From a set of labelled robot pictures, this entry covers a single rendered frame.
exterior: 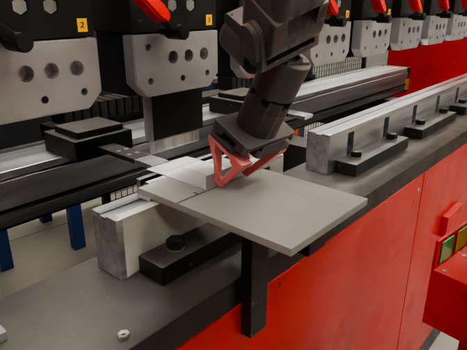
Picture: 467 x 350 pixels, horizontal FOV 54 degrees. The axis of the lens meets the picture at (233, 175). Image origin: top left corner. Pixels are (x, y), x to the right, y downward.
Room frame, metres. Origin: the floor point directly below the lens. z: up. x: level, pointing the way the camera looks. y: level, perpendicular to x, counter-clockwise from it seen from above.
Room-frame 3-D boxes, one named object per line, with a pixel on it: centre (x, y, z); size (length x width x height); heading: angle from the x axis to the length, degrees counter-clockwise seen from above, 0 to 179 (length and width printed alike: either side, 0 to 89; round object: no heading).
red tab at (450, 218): (1.35, -0.71, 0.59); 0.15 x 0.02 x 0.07; 139
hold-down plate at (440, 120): (1.40, -0.62, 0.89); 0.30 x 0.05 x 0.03; 139
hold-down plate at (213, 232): (0.68, 0.02, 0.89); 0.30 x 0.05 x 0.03; 139
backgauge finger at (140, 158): (0.79, 0.22, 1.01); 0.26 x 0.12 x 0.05; 49
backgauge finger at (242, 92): (1.12, -0.07, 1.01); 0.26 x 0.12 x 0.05; 49
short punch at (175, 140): (0.68, 0.09, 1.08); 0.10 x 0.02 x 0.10; 139
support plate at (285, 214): (0.59, -0.02, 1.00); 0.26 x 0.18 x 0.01; 49
